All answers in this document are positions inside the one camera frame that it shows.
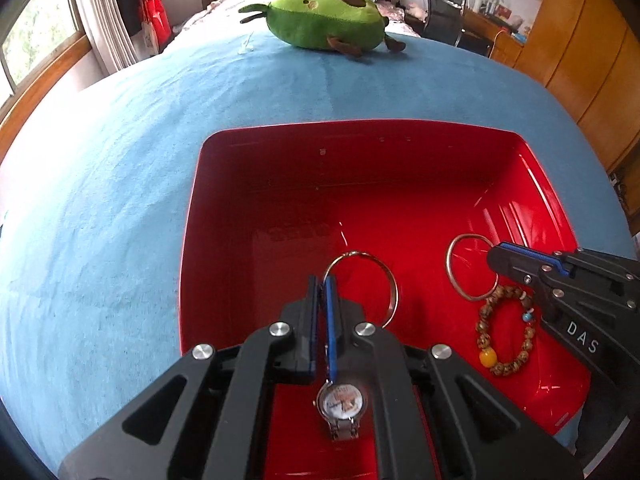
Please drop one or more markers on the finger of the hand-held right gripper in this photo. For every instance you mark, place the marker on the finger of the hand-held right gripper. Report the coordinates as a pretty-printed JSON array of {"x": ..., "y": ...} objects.
[
  {"x": 515, "y": 267},
  {"x": 530, "y": 259}
]

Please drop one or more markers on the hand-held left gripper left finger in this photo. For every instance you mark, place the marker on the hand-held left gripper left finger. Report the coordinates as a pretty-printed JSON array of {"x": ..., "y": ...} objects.
[{"x": 314, "y": 320}]

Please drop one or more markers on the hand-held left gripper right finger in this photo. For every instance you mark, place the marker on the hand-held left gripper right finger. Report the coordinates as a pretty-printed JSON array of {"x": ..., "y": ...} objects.
[{"x": 330, "y": 320}]

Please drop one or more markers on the large silver bangle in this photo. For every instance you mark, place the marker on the large silver bangle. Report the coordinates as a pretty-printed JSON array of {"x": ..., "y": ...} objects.
[{"x": 391, "y": 280}]

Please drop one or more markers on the silver wristwatch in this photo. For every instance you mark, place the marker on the silver wristwatch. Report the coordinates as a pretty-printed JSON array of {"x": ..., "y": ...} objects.
[{"x": 341, "y": 402}]

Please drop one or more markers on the red plastic tray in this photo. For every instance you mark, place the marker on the red plastic tray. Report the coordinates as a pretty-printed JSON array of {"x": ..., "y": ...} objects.
[{"x": 310, "y": 220}]

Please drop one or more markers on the wooden wardrobe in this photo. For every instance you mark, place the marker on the wooden wardrobe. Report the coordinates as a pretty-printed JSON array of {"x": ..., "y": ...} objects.
[{"x": 580, "y": 45}]

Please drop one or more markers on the wooden desk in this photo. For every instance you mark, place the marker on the wooden desk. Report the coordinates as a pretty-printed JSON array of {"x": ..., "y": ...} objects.
[{"x": 492, "y": 32}]

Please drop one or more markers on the black office chair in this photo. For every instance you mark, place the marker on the black office chair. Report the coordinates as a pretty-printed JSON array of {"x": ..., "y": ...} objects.
[{"x": 442, "y": 12}]

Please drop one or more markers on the small clear plastic piece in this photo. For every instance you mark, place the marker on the small clear plastic piece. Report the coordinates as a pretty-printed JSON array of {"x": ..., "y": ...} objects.
[{"x": 245, "y": 46}]

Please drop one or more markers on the green avocado plush toy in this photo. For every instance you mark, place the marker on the green avocado plush toy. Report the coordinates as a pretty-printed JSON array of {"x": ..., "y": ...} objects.
[{"x": 320, "y": 17}]

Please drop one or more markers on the floral bed sheet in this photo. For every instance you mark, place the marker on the floral bed sheet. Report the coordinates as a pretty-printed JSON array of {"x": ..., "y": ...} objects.
[{"x": 220, "y": 7}]

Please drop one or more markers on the red bag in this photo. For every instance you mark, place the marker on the red bag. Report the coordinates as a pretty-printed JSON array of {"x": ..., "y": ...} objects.
[{"x": 155, "y": 17}]

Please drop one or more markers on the striped grey curtain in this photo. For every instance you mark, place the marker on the striped grey curtain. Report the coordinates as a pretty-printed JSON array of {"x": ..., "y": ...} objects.
[{"x": 102, "y": 15}]

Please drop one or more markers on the wooden framed side window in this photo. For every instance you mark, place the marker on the wooden framed side window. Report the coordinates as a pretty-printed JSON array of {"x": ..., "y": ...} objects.
[{"x": 35, "y": 35}]

